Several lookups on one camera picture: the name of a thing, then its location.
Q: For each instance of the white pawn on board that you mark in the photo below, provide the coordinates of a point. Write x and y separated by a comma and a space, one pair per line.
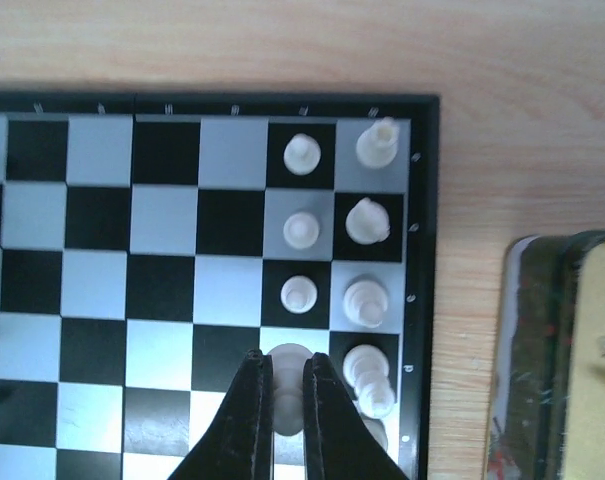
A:
301, 230
302, 154
298, 294

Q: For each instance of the white queen chess piece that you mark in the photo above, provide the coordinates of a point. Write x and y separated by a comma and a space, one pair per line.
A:
366, 370

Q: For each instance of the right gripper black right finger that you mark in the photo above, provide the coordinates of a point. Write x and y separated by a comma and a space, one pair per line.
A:
337, 444

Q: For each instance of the black white chess board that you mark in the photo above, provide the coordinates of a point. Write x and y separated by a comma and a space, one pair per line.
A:
142, 256

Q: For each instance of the gold metal tin tray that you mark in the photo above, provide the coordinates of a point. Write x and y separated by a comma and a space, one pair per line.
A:
547, 404

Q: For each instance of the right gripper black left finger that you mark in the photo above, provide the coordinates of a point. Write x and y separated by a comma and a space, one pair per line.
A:
238, 444

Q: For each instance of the white pawn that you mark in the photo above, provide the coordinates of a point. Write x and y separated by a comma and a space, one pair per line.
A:
301, 230
298, 294
302, 154
288, 363

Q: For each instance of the white bishop chess piece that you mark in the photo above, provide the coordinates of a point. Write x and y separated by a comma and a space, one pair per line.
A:
365, 303

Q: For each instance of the white rook chess piece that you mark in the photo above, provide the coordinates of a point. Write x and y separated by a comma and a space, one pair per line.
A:
377, 146

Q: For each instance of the white knight chess piece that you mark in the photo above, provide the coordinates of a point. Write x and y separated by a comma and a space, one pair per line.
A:
368, 222

